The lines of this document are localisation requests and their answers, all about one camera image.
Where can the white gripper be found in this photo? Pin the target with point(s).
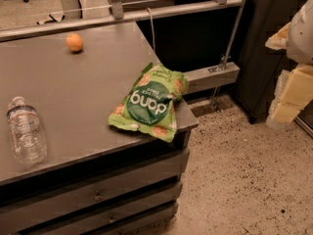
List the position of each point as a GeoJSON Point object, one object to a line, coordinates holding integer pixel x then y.
{"type": "Point", "coordinates": [302, 33]}

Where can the green rice chip bag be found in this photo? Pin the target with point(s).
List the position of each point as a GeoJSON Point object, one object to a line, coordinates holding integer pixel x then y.
{"type": "Point", "coordinates": [149, 106]}

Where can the dark cabinet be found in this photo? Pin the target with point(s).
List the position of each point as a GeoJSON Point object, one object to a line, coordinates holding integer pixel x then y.
{"type": "Point", "coordinates": [260, 65]}

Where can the grey drawer cabinet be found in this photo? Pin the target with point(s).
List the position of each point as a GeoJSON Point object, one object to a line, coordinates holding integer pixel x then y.
{"type": "Point", "coordinates": [92, 186]}

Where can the orange fruit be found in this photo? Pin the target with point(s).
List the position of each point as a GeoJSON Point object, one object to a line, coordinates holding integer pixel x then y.
{"type": "Point", "coordinates": [74, 42]}

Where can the clear plastic water bottle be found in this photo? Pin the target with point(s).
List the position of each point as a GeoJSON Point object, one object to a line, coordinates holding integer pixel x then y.
{"type": "Point", "coordinates": [26, 132]}

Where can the metal frame railing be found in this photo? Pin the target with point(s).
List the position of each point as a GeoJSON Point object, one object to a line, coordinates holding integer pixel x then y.
{"type": "Point", "coordinates": [213, 77]}

